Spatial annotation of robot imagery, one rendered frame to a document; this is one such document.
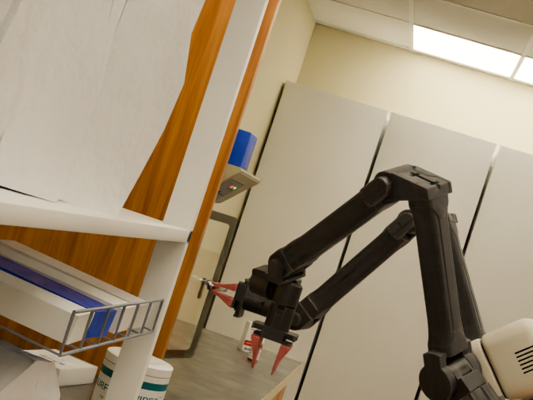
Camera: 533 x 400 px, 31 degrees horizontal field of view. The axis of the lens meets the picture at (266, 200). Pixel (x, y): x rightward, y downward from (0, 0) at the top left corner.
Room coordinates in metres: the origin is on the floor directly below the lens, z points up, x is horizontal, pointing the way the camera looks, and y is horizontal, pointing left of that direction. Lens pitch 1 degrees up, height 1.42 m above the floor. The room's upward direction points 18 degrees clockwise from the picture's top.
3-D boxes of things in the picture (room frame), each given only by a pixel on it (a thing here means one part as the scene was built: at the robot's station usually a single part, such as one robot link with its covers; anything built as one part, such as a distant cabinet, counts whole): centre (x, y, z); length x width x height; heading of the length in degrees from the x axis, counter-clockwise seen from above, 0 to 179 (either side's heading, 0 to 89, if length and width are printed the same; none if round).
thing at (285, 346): (2.16, -0.12, 1.14); 0.07 x 0.07 x 0.09; 81
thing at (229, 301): (2.53, 0.02, 1.20); 0.09 x 0.07 x 0.07; 79
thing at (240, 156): (2.42, 0.13, 1.55); 0.10 x 0.10 x 0.09; 81
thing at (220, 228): (2.50, 0.12, 1.19); 0.30 x 0.01 x 0.40; 156
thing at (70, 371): (2.13, 0.33, 0.96); 0.16 x 0.12 x 0.04; 159
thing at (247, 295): (2.52, -0.05, 1.20); 0.07 x 0.07 x 0.10; 79
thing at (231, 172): (2.51, 0.11, 1.46); 0.32 x 0.11 x 0.10; 171
